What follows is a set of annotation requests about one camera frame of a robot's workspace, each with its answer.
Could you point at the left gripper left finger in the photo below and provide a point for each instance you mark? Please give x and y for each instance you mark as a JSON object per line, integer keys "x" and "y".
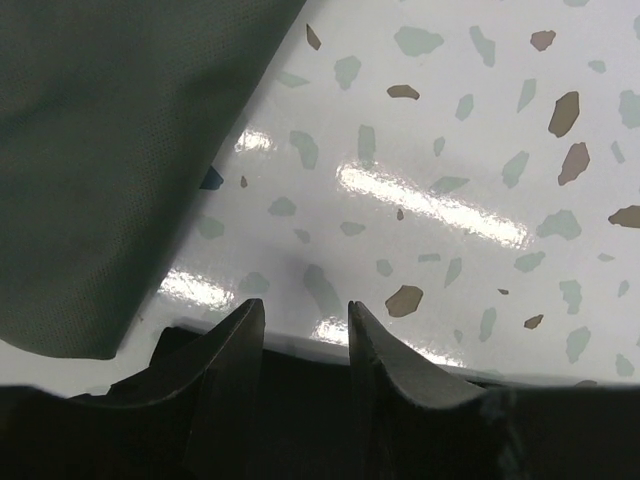
{"x": 188, "y": 415}

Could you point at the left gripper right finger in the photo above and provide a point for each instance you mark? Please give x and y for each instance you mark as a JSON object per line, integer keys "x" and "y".
{"x": 415, "y": 420}

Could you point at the folded grey t shirt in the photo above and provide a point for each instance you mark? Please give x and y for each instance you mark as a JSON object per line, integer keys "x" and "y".
{"x": 111, "y": 114}

